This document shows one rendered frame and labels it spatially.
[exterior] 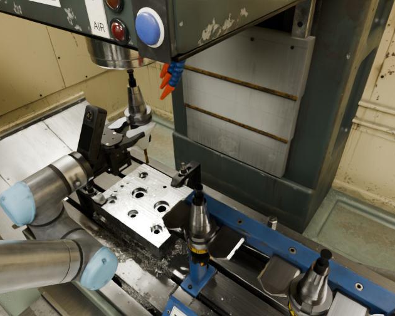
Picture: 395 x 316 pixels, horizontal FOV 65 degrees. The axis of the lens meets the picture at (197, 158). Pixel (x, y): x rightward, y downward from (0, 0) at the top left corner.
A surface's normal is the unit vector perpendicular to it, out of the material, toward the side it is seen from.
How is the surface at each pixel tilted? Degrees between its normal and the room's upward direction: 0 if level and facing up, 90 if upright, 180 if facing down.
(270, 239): 0
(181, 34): 90
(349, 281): 0
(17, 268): 73
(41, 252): 55
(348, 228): 0
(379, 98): 90
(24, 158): 24
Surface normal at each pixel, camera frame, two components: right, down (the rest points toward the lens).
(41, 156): 0.29, -0.56
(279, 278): -0.03, -0.78
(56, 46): 0.79, 0.37
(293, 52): -0.63, 0.50
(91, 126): -0.56, 0.00
